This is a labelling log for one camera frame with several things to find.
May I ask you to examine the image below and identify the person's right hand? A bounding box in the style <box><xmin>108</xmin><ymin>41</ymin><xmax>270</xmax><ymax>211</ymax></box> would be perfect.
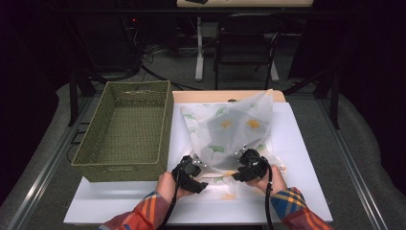
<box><xmin>245</xmin><ymin>165</ymin><xmax>288</xmax><ymax>196</ymax></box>

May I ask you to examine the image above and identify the wooden desk with white legs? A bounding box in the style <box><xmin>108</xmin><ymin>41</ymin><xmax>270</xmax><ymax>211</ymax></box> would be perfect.
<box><xmin>176</xmin><ymin>0</ymin><xmax>315</xmax><ymax>82</ymax></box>

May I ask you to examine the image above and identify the white leaf-print laundry bag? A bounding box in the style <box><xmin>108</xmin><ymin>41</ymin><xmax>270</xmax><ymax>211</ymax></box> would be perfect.
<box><xmin>180</xmin><ymin>89</ymin><xmax>288</xmax><ymax>200</ymax></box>

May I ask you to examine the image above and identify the white board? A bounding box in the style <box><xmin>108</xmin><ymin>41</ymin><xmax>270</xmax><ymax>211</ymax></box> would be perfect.
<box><xmin>62</xmin><ymin>101</ymin><xmax>333</xmax><ymax>225</ymax></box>

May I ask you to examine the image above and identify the hand-held gripper cable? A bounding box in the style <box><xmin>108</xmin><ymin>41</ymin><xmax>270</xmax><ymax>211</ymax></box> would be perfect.
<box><xmin>159</xmin><ymin>169</ymin><xmax>183</xmax><ymax>230</ymax></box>
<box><xmin>263</xmin><ymin>164</ymin><xmax>276</xmax><ymax>230</ymax></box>

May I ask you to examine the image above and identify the left hand-held gripper cable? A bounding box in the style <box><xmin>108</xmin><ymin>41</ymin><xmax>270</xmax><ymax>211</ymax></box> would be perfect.
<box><xmin>159</xmin><ymin>169</ymin><xmax>183</xmax><ymax>230</ymax></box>

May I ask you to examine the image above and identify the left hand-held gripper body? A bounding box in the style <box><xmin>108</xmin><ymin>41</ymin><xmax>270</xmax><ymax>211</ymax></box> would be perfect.
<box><xmin>171</xmin><ymin>153</ymin><xmax>208</xmax><ymax>189</ymax></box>

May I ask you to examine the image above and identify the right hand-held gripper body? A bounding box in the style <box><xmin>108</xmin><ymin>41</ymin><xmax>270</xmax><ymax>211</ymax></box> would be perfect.
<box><xmin>234</xmin><ymin>145</ymin><xmax>272</xmax><ymax>182</ymax></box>

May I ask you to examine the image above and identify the aluminium rail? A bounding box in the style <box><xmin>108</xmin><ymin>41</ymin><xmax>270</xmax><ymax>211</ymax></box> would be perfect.
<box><xmin>317</xmin><ymin>95</ymin><xmax>389</xmax><ymax>230</ymax></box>
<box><xmin>6</xmin><ymin>95</ymin><xmax>97</xmax><ymax>230</ymax></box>

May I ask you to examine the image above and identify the green woven basket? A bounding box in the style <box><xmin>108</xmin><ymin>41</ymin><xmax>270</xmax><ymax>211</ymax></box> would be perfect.
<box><xmin>70</xmin><ymin>80</ymin><xmax>174</xmax><ymax>182</ymax></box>

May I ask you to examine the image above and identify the right hand-held gripper cable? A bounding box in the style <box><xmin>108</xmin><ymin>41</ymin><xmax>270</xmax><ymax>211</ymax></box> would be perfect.
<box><xmin>263</xmin><ymin>164</ymin><xmax>276</xmax><ymax>230</ymax></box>

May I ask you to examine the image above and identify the black device with red light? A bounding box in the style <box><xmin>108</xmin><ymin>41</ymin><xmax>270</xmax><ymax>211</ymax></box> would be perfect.
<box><xmin>125</xmin><ymin>15</ymin><xmax>142</xmax><ymax>33</ymax></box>

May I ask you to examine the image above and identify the person's left hand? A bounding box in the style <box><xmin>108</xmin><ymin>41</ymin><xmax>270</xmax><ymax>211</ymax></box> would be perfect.
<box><xmin>155</xmin><ymin>172</ymin><xmax>192</xmax><ymax>204</ymax></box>

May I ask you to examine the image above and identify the black cloth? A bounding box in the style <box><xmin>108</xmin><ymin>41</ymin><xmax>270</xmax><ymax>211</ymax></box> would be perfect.
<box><xmin>205</xmin><ymin>99</ymin><xmax>272</xmax><ymax>161</ymax></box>

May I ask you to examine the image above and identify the black metal stand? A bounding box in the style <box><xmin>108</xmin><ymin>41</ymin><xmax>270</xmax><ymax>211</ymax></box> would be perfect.
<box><xmin>282</xmin><ymin>68</ymin><xmax>341</xmax><ymax>130</ymax></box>
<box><xmin>68</xmin><ymin>70</ymin><xmax>97</xmax><ymax>127</ymax></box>

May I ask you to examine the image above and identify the thin black cable loop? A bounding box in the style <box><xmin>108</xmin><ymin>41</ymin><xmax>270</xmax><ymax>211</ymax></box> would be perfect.
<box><xmin>66</xmin><ymin>142</ymin><xmax>84</xmax><ymax>162</ymax></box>

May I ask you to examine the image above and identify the black floor cable bundle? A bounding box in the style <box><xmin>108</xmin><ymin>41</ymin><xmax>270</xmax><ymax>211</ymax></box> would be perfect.
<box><xmin>121</xmin><ymin>15</ymin><xmax>199</xmax><ymax>92</ymax></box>

